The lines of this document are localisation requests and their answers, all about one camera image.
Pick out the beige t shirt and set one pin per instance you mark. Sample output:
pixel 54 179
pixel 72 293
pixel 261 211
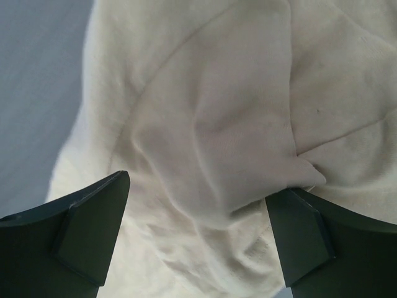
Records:
pixel 211 106

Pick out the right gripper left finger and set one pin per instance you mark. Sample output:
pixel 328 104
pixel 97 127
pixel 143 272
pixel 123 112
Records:
pixel 64 248

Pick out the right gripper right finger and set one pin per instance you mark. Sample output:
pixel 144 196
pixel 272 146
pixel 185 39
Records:
pixel 327 251

